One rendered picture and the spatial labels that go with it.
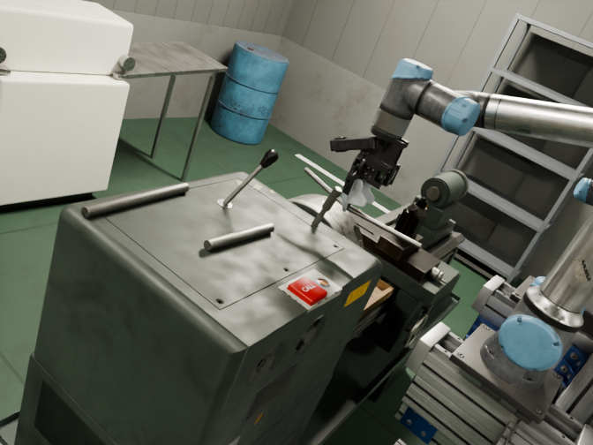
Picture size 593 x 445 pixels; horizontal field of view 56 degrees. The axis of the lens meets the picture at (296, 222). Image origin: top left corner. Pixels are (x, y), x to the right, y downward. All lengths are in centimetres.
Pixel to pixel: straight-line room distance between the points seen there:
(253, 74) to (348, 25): 114
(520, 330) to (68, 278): 88
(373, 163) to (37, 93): 223
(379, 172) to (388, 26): 435
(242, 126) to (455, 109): 426
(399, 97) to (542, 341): 55
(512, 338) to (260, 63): 427
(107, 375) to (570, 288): 89
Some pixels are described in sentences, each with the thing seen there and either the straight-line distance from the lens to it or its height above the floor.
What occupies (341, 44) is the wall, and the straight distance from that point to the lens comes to 578.
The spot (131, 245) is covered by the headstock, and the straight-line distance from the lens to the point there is 106.
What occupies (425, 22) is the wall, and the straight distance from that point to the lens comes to 539.
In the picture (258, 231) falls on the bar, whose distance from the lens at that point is 120.
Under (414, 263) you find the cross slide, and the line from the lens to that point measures 210.
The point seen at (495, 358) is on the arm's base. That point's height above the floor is 119.
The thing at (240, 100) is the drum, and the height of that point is 40.
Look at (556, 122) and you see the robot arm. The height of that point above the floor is 170.
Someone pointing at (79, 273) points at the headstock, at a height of 115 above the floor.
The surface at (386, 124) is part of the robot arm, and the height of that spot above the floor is 157.
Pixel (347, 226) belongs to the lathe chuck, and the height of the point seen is 121.
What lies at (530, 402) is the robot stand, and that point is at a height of 116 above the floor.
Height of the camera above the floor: 183
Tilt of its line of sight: 25 degrees down
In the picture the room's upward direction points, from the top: 22 degrees clockwise
